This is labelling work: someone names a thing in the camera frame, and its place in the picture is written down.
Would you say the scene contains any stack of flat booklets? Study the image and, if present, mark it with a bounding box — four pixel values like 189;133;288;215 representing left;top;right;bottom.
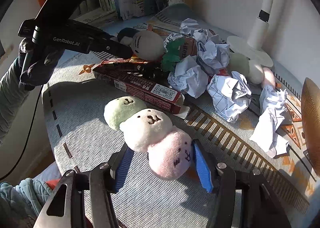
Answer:
74;8;118;26

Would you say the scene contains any crumpled paper ball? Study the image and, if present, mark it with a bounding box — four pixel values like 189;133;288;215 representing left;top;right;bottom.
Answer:
179;18;201;37
206;71;252;123
192;29;230;70
249;84;290;157
167;56;211;99

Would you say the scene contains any person's quilted clothing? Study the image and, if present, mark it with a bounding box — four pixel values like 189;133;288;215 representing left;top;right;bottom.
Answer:
0;177;62;228

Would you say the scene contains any gold ribbed bowl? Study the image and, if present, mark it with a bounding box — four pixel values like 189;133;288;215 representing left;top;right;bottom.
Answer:
301;77;320;169

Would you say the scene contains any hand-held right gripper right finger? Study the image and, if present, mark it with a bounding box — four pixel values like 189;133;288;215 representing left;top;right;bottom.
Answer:
191;139;292;228

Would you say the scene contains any black mesh pen holder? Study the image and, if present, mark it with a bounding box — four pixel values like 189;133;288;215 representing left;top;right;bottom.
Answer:
154;0;171;12

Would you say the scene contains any orange snack packet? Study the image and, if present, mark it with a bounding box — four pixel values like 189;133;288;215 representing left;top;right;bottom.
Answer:
162;32;202;59

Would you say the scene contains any white desk lamp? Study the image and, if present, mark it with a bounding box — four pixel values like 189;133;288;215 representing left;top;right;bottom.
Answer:
226;0;275;68

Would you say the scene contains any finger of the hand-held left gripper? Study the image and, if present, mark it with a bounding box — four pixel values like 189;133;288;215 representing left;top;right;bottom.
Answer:
67;19;118;42
88;39;135;59

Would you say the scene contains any round-head plush doll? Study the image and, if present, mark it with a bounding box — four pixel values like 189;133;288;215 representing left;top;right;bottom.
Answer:
117;28;165;60

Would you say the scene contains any person's left hand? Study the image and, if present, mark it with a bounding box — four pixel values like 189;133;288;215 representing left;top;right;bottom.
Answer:
19;38;65;92

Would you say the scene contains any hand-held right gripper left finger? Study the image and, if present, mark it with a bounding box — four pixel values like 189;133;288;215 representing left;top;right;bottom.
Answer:
34;143;135;228

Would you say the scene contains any patterned woven mat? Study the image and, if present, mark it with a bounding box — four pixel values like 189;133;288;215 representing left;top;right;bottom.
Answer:
41;3;320;228

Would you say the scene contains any black cable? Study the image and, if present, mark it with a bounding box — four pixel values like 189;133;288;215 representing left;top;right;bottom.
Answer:
0;52;43;181

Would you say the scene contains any long red card box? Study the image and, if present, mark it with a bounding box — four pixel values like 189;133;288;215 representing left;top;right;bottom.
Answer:
100;57;150;66
146;23;177;37
92;67;189;118

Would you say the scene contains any three-ball dango plush toy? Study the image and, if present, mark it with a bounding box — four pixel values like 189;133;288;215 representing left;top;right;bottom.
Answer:
104;96;193;181
229;53;276;87

